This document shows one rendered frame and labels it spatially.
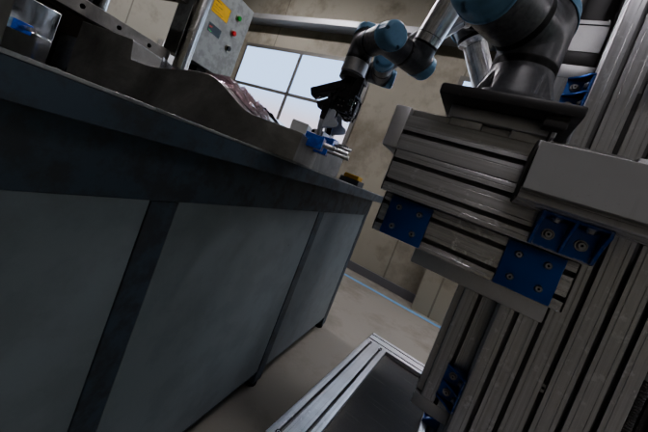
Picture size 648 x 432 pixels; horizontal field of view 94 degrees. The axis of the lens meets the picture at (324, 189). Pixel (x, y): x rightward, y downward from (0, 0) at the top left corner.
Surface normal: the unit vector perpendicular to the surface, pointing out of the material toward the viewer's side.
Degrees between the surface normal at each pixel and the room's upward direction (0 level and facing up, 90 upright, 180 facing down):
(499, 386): 90
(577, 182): 90
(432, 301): 90
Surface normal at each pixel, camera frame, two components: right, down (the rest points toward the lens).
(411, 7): -0.46, -0.13
